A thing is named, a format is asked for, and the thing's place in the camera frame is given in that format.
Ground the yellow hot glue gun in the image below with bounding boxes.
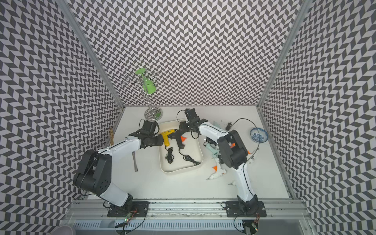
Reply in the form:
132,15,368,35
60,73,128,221
161,129,175,147

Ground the black hot glue gun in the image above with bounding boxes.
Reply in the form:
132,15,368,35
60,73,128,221
168,129,186,149

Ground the cream plastic storage box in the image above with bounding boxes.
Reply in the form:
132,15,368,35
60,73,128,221
158,132,204,175

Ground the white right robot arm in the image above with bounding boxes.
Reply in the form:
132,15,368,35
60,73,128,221
178,108,259,215

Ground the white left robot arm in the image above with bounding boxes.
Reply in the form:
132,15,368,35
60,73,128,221
73,120,164,207

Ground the white glue gun orange trigger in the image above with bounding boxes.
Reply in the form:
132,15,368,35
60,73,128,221
207,158,227,180

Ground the metal spoon on table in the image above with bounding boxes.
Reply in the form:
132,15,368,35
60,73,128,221
132,151,138,172

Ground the blue white ceramic bowl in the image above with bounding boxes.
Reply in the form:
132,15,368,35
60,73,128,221
250,127,269,143

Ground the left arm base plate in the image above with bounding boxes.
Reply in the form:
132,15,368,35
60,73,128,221
107,201,150,218

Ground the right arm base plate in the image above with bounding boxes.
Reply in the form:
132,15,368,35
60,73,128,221
221,201,267,218

